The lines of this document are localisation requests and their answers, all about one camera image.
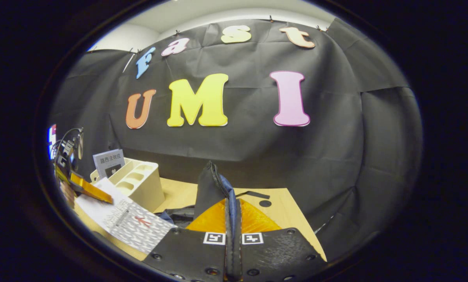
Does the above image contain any blue schoolbag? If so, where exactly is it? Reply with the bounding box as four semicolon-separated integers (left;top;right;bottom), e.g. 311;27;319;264
158;161;272;235

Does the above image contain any white bookshelf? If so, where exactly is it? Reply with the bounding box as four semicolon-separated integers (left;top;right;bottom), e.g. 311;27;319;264
90;157;166;213

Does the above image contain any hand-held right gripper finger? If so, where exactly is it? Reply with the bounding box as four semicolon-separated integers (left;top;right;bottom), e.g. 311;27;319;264
143;198;234;282
234;198;328;282

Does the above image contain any black backdrop cloth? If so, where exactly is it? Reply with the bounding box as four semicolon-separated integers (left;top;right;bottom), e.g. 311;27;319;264
48;18;423;261

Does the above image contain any computer monitor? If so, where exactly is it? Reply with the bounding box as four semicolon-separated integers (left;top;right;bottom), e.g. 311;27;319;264
47;125;57;159

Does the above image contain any lavender blue book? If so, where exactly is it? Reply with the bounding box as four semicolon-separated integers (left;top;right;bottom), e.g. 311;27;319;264
92;149;126;179

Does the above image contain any white book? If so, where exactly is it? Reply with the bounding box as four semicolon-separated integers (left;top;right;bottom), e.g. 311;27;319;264
74;177;176;254

